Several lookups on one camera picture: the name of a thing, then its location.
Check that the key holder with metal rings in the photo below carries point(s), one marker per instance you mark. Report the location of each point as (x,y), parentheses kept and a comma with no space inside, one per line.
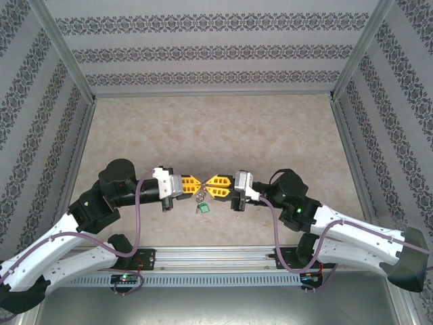
(201,196)

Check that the green key tag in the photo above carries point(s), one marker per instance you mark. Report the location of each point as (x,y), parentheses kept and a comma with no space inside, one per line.
(204,208)

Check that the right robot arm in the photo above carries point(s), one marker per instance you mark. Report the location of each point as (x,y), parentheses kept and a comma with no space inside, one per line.
(355,233)

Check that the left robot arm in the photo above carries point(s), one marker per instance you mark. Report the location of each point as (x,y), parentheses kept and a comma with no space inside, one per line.
(84,262)

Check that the right circuit board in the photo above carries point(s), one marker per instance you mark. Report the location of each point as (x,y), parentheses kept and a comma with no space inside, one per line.
(311,277)

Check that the circuit board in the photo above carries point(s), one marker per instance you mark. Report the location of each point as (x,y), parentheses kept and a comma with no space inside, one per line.
(125,279)
(311,277)

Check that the left circuit board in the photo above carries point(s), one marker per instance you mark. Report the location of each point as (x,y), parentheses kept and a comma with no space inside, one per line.
(125,279)

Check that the metal sheet panel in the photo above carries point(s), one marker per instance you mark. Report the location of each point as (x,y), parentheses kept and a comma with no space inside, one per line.
(216,304)

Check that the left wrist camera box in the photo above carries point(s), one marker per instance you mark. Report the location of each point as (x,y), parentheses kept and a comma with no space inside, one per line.
(162,183)

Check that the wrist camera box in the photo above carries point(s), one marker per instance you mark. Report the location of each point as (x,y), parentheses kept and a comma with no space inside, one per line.
(162,183)
(252,193)

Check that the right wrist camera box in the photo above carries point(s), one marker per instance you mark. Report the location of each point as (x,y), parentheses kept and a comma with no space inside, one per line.
(252,193)

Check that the aluminium table side rail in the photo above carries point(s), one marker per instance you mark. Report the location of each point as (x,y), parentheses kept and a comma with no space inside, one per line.
(346,142)
(82,142)

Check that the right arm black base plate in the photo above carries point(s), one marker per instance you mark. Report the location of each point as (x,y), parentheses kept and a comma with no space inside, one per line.
(291,254)

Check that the aluminium mounting rail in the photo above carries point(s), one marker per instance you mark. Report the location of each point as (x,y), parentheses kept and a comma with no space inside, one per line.
(216,257)

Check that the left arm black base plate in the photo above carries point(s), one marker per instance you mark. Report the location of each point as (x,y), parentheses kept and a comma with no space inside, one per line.
(149,259)

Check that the aluminium frame cross beam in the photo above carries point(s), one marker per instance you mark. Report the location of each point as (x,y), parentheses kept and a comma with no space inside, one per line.
(213,93)

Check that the aluminium frame post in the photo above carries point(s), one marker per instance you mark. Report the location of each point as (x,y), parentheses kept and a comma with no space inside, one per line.
(359,50)
(64,50)
(410,309)
(30,320)

